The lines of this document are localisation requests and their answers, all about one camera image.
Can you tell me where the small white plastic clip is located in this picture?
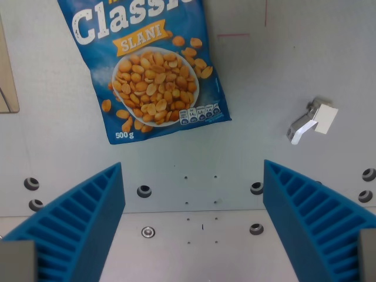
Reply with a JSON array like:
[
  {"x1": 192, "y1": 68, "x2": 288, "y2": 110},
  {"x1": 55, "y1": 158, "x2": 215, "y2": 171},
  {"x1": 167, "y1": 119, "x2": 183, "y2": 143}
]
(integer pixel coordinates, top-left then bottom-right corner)
[{"x1": 286, "y1": 97, "x2": 339, "y2": 146}]

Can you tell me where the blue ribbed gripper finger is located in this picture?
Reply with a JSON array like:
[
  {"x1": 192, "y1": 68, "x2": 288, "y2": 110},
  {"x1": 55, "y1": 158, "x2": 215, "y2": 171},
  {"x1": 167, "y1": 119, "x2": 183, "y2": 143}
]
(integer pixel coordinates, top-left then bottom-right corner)
[
  {"x1": 1, "y1": 162, "x2": 126, "y2": 282},
  {"x1": 263, "y1": 159, "x2": 376, "y2": 282}
]

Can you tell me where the blue salted peanuts bag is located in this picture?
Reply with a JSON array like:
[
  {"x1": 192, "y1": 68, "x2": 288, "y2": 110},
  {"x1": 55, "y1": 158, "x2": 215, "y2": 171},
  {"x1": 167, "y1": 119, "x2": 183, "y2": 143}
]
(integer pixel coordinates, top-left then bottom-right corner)
[{"x1": 57, "y1": 0, "x2": 233, "y2": 146}]

